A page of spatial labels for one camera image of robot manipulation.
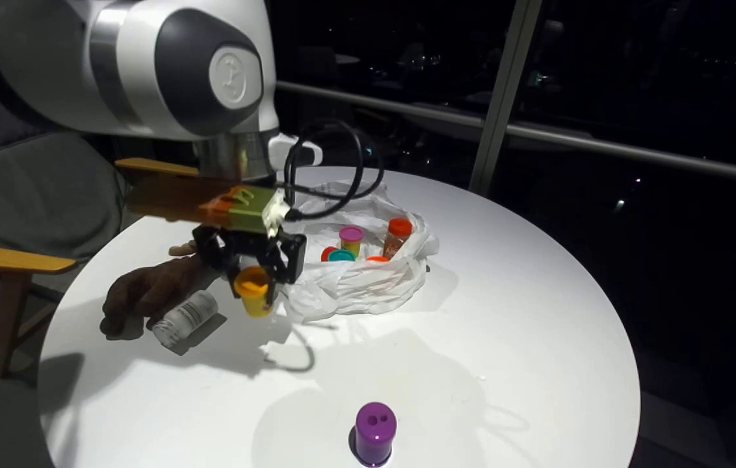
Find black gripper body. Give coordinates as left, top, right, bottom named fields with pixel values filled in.
left=191, top=220, right=310, bottom=285

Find purple dough tub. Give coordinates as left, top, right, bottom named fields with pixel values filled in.
left=350, top=399, right=399, bottom=468

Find brown plush toy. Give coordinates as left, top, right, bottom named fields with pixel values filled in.
left=98, top=243, right=219, bottom=342

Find grey metal post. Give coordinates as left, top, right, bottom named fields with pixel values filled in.
left=467, top=0, right=546, bottom=191

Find orange lid spice jar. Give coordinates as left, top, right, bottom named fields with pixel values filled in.
left=380, top=216, right=415, bottom=259

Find black camera cable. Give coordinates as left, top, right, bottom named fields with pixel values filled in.
left=281, top=116, right=388, bottom=224

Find grey metal railing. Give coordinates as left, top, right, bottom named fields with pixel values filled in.
left=273, top=77, right=736, bottom=190

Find crumpled white plastic bag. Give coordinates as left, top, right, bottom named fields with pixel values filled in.
left=282, top=190, right=440, bottom=328

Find grey chair wooden armrests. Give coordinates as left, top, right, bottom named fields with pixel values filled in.
left=0, top=55, right=206, bottom=379

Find white supplement bottle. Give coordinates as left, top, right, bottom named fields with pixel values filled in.
left=147, top=288, right=228, bottom=355

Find yellow lid dough tub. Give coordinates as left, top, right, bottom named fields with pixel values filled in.
left=230, top=266, right=276, bottom=319

